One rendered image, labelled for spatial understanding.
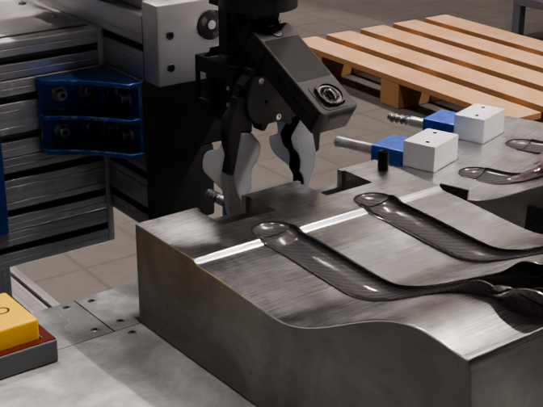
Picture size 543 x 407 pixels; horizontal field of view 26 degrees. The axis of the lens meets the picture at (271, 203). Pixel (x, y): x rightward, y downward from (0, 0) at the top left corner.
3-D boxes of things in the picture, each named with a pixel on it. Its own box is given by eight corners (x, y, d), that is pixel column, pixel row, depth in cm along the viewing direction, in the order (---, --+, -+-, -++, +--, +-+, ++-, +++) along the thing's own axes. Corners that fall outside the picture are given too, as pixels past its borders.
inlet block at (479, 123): (376, 144, 133) (377, 98, 131) (398, 133, 137) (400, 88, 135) (481, 168, 126) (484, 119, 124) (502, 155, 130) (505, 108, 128)
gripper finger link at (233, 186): (206, 209, 113) (229, 116, 112) (244, 228, 109) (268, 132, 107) (181, 207, 111) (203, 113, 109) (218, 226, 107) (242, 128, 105)
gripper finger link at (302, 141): (291, 176, 119) (268, 98, 114) (330, 192, 115) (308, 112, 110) (267, 191, 118) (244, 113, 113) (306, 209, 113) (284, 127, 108)
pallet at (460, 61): (684, 112, 419) (688, 81, 415) (499, 155, 376) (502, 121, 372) (452, 39, 519) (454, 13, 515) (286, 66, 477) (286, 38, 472)
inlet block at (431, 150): (323, 171, 125) (324, 123, 123) (348, 158, 129) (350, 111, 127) (432, 198, 118) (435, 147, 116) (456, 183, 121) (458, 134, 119)
